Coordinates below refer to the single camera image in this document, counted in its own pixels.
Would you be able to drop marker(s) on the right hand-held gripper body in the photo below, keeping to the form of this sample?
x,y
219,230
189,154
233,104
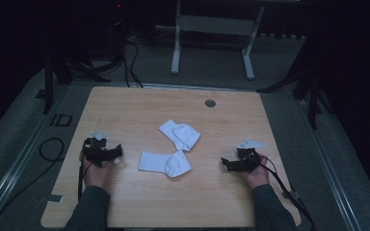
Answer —
x,y
248,158

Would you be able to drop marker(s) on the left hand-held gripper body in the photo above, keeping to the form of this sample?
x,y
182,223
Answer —
x,y
93,150

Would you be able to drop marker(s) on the white sock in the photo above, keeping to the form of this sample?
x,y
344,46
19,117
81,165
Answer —
x,y
165,163
180,134

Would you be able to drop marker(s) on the person's right hand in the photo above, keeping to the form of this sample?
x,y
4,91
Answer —
x,y
259,174

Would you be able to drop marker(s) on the person's left hand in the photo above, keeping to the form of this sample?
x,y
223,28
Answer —
x,y
97,175

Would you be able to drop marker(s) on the black metal stand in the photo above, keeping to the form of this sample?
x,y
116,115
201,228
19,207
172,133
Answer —
x,y
48,86
313,93

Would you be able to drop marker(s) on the white metal desk frame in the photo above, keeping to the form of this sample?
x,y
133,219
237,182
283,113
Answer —
x,y
216,24

